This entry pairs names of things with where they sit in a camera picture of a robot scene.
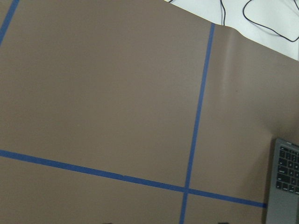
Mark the grey laptop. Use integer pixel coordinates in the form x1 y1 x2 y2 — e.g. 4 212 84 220
266 138 299 224

